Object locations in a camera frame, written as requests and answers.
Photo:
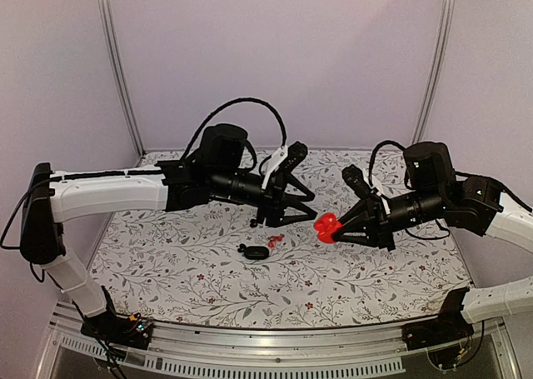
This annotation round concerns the aluminium front rail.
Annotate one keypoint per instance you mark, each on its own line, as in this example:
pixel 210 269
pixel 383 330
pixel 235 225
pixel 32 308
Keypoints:
pixel 187 351

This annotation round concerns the floral patterned table mat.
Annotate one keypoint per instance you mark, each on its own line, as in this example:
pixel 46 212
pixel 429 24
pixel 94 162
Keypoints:
pixel 185 267

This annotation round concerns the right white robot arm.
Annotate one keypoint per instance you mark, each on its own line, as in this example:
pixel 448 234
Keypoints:
pixel 479 204

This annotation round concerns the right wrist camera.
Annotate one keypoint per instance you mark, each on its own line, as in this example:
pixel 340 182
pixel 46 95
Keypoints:
pixel 366 188

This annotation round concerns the red earbud charging case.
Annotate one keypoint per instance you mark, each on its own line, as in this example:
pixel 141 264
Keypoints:
pixel 325 226

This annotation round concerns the left aluminium frame post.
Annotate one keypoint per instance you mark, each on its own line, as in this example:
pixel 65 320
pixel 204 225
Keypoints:
pixel 113 51

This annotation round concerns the right aluminium frame post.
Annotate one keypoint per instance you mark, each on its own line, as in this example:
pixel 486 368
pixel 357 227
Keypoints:
pixel 437 62

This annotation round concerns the aluminium frame post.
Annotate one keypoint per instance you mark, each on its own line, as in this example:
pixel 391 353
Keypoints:
pixel 113 51
pixel 437 62

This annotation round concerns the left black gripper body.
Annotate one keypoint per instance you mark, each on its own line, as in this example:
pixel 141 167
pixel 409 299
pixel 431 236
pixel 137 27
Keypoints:
pixel 268 208

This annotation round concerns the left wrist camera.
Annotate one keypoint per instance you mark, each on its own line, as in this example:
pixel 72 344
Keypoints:
pixel 283 161

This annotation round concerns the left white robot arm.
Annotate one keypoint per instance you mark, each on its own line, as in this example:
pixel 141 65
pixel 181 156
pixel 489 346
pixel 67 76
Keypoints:
pixel 213 172

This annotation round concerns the black earbud charging case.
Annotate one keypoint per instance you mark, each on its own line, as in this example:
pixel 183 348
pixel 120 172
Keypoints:
pixel 256 253

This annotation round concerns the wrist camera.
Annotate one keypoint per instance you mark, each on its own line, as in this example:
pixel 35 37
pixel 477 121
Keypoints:
pixel 283 161
pixel 366 188

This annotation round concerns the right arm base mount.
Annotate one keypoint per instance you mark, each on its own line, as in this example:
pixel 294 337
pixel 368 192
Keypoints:
pixel 448 326

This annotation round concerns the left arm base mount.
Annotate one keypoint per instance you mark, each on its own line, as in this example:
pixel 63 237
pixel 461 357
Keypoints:
pixel 133 331

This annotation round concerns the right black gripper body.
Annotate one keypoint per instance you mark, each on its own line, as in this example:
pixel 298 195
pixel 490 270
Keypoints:
pixel 379 223

